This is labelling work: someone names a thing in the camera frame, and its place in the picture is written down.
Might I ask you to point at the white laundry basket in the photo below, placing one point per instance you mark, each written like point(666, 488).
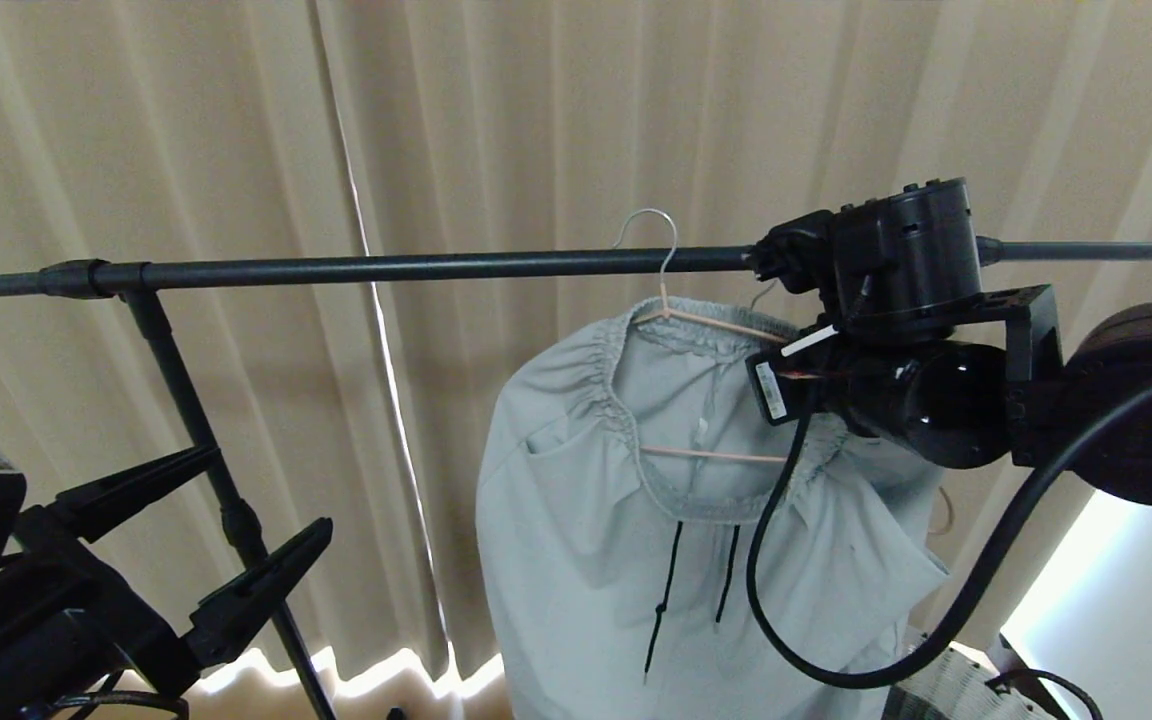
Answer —
point(946, 690)

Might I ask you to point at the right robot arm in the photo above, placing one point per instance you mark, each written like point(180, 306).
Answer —
point(906, 250)

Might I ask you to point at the pink clothes hanger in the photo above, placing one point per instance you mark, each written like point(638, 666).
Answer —
point(716, 455)

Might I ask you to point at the pale grey shorts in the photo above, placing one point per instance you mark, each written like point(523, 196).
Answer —
point(576, 520)

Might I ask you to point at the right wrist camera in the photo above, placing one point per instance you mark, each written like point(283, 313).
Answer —
point(796, 250)

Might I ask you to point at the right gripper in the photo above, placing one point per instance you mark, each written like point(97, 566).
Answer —
point(916, 400)

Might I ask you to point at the black clothes rack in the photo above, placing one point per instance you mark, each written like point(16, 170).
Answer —
point(436, 267)

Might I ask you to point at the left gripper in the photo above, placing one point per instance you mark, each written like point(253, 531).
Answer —
point(66, 620)

